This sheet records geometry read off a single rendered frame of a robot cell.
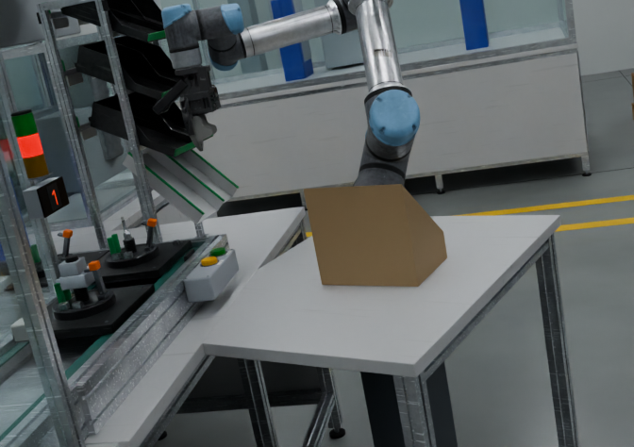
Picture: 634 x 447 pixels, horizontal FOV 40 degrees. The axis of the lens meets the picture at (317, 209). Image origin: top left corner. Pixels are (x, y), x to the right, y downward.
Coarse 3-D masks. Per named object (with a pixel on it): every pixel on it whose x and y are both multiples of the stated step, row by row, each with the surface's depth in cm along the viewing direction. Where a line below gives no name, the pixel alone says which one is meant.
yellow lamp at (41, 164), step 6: (36, 156) 202; (42, 156) 203; (24, 162) 202; (30, 162) 201; (36, 162) 202; (42, 162) 203; (30, 168) 202; (36, 168) 202; (42, 168) 203; (30, 174) 202; (36, 174) 202; (42, 174) 203
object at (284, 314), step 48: (480, 240) 224; (528, 240) 217; (288, 288) 216; (336, 288) 210; (384, 288) 204; (432, 288) 198; (480, 288) 193; (240, 336) 191; (288, 336) 186; (336, 336) 181; (384, 336) 177; (432, 336) 172
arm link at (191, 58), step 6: (198, 48) 213; (174, 54) 211; (180, 54) 210; (186, 54) 210; (192, 54) 211; (198, 54) 213; (174, 60) 212; (180, 60) 211; (186, 60) 211; (192, 60) 211; (198, 60) 213; (174, 66) 213; (180, 66) 211; (186, 66) 211; (192, 66) 212
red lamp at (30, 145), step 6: (18, 138) 200; (24, 138) 200; (30, 138) 200; (36, 138) 201; (24, 144) 200; (30, 144) 200; (36, 144) 201; (24, 150) 201; (30, 150) 201; (36, 150) 201; (42, 150) 204; (24, 156) 201; (30, 156) 201
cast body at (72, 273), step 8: (72, 256) 192; (64, 264) 190; (72, 264) 190; (80, 264) 192; (64, 272) 191; (72, 272) 190; (80, 272) 191; (56, 280) 194; (64, 280) 192; (72, 280) 191; (80, 280) 191; (88, 280) 192; (64, 288) 192; (72, 288) 192; (80, 288) 192
